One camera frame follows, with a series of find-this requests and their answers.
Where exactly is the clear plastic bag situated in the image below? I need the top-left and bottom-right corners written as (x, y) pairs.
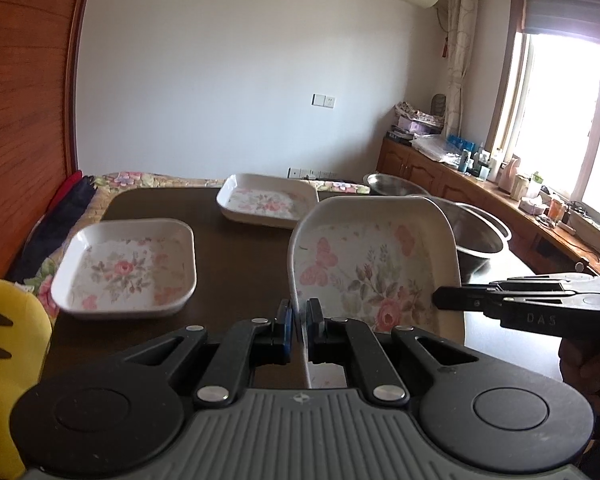
top-left (411, 133), bottom-right (469, 164)

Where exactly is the wooden headboard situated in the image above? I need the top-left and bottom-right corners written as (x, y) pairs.
top-left (0, 0), bottom-right (99, 281)

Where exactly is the window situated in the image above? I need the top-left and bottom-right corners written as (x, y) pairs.
top-left (484, 0), bottom-right (600, 222)

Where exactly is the floral square plate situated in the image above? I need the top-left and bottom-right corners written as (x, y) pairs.
top-left (216, 173), bottom-right (320, 231)
top-left (51, 218), bottom-right (198, 321)
top-left (287, 195), bottom-right (467, 390)

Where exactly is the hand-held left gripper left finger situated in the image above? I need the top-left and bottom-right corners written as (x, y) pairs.
top-left (114, 299), bottom-right (295, 409)

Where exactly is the patterned beige curtain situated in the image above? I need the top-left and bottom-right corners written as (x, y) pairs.
top-left (437, 0), bottom-right (482, 137)

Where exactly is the stainless steel bowl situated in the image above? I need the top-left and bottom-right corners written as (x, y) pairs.
top-left (430, 196), bottom-right (512, 282)
top-left (363, 172), bottom-right (429, 199)

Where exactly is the row of wall outlets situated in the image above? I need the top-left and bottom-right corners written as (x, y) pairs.
top-left (288, 167), bottom-right (339, 181)

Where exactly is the dark navy clothing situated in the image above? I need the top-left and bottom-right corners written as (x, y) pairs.
top-left (5, 175), bottom-right (99, 284)

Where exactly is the yellow plush toy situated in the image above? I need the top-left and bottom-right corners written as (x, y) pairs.
top-left (0, 277), bottom-right (54, 479)

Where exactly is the wooden cabinet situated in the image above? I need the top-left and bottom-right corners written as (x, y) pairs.
top-left (376, 137), bottom-right (600, 277)

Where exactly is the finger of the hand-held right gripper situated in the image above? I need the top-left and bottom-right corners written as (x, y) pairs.
top-left (432, 286), bottom-right (507, 316)
top-left (462, 273), bottom-right (597, 296)

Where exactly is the person's right hand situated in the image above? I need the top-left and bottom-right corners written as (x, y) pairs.
top-left (558, 332), bottom-right (600, 413)

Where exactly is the red cloth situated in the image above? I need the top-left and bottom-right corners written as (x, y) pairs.
top-left (46, 170), bottom-right (84, 212)

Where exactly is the floral blanket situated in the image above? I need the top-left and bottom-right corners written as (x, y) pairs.
top-left (29, 171), bottom-right (372, 322)

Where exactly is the pink bottle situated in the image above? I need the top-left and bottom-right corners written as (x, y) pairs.
top-left (499, 155), bottom-right (522, 192)

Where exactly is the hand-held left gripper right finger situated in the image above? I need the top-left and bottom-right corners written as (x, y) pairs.
top-left (305, 299), bottom-right (481, 409)

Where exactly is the purple box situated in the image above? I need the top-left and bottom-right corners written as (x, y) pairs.
top-left (397, 117), bottom-right (444, 137)

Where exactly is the floral cloth pile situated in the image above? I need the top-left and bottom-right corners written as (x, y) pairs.
top-left (394, 101), bottom-right (446, 122)

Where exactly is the grey roller blind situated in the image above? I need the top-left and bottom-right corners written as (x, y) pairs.
top-left (521, 0), bottom-right (600, 55)

